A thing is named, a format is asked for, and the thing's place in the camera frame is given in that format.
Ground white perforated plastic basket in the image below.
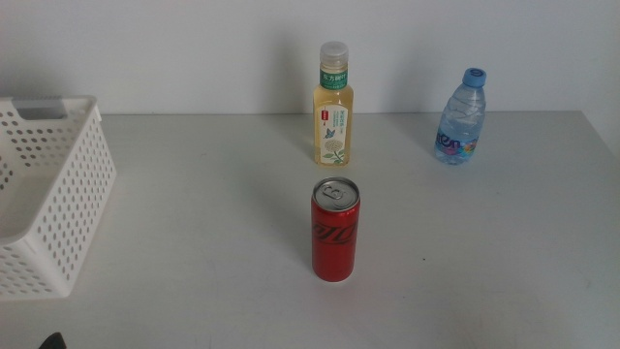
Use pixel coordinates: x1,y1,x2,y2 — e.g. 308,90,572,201
0,95,118,301

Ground clear water bottle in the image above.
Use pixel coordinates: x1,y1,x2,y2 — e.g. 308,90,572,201
434,67,487,166

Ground yellow tea bottle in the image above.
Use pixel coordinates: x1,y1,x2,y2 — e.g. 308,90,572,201
312,41,355,168

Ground red soda can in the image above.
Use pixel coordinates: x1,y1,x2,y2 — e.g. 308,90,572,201
310,176,361,283

